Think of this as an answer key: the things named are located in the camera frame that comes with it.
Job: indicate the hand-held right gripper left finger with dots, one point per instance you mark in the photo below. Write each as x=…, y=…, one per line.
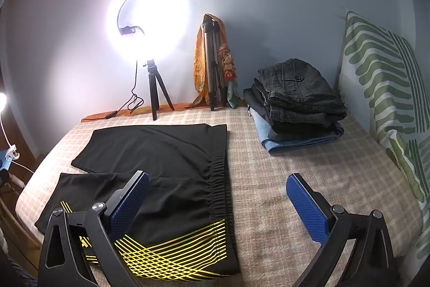
x=129, y=206

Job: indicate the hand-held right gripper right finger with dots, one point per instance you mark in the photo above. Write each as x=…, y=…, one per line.
x=307, y=206

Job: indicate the black pants with yellow lines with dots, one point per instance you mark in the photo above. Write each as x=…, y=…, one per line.
x=161, y=145

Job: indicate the grey tweed folded pants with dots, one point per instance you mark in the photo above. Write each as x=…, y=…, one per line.
x=302, y=95

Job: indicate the beige checkered blanket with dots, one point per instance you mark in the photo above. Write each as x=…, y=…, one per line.
x=268, y=189

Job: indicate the light blue folded jeans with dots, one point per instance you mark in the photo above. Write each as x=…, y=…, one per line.
x=268, y=139

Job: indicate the orange bed sheet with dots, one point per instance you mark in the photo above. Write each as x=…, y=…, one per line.
x=100, y=114

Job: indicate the small black tripod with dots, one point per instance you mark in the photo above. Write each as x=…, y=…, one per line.
x=153, y=85

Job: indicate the green and white patterned pillow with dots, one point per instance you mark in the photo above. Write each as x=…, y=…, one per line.
x=379, y=71

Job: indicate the silver folded tripod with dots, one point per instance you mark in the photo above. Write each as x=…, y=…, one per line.
x=211, y=71

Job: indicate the folded tripod with orange scarf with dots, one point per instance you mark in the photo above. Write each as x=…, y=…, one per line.
x=200, y=65

